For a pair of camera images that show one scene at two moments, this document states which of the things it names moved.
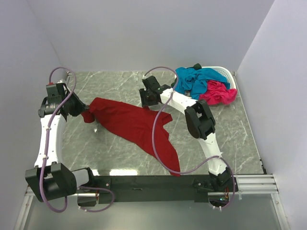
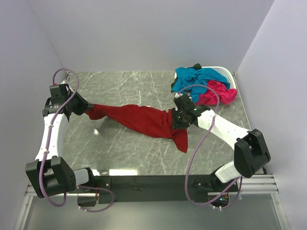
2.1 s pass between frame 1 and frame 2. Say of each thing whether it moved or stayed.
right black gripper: moved
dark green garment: stayed
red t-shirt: moved
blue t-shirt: stayed
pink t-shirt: stayed
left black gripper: stayed
